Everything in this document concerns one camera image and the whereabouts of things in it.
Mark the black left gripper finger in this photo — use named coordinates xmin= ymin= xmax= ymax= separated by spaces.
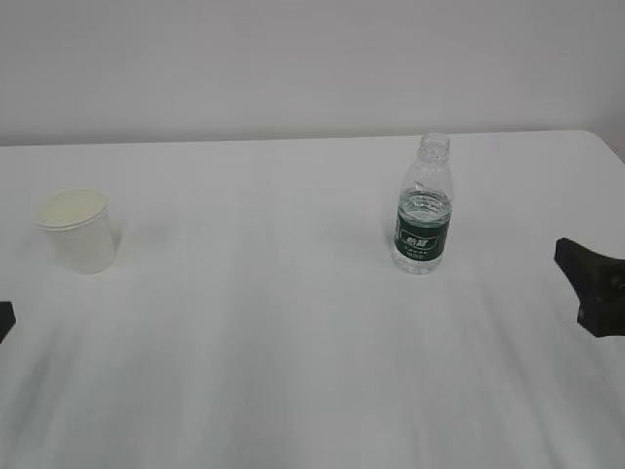
xmin=0 ymin=301 xmax=16 ymax=342

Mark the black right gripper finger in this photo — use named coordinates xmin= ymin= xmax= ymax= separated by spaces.
xmin=554 ymin=237 xmax=625 ymax=337

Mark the white paper cup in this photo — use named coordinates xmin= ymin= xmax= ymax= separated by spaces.
xmin=36 ymin=188 xmax=116 ymax=275

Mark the clear green-label water bottle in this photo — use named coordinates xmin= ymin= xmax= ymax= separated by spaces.
xmin=392 ymin=133 xmax=453 ymax=275

